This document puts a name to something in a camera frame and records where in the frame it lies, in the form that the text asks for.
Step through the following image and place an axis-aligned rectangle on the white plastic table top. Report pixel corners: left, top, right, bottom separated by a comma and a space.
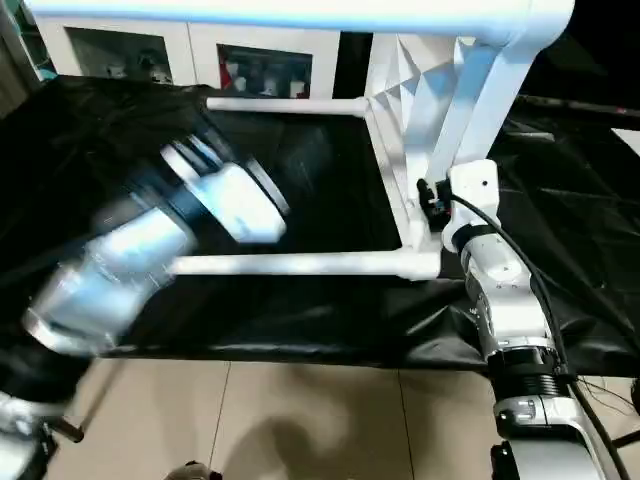
367, 0, 577, 282

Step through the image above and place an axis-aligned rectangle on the black work mat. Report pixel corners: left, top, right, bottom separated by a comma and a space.
0, 73, 640, 377

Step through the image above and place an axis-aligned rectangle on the white flat panel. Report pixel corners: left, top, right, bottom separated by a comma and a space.
610, 127, 640, 152

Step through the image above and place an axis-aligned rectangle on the black backdrop cloth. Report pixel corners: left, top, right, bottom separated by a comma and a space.
338, 29, 640, 112

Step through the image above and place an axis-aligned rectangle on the white glass-door cabinet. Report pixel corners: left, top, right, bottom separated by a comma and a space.
33, 14, 375, 102

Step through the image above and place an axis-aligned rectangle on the grey robot waist part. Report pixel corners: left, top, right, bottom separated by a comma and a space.
168, 461, 222, 480

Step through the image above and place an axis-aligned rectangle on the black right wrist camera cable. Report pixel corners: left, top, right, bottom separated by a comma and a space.
448, 191, 632, 480

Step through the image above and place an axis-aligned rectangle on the thin black floor cable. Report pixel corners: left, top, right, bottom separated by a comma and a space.
573, 374, 640, 417

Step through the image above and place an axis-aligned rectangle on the black folding table frame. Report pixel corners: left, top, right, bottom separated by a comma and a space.
56, 358, 127, 445

